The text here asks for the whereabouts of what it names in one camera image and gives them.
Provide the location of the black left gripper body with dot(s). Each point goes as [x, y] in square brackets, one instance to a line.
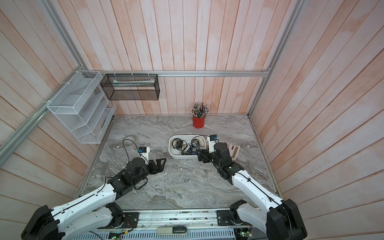
[152, 170]

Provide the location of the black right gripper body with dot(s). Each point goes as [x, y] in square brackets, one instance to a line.
[209, 157]

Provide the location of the black watch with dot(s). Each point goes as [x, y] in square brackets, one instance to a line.
[179, 144]

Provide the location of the blue transparent watch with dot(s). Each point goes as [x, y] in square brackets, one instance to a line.
[194, 147]

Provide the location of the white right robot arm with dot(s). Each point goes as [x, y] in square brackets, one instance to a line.
[279, 219]

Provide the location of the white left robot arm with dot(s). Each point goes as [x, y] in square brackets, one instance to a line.
[96, 209]

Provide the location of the white storage box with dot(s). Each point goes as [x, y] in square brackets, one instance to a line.
[175, 154]

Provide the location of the red pen cup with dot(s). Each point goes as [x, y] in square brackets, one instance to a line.
[198, 123]

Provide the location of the clear tape roll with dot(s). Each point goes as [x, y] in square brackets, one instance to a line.
[130, 140]

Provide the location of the pens in cup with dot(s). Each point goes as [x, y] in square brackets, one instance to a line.
[199, 110]

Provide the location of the black mesh basket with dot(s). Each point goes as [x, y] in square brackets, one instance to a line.
[131, 87]

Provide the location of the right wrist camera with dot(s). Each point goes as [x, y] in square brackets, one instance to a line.
[213, 139]

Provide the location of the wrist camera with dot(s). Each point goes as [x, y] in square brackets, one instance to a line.
[213, 139]
[144, 153]

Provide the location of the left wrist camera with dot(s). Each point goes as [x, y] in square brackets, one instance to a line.
[144, 153]

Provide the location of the white wire mesh shelf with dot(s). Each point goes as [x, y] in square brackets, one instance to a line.
[85, 113]

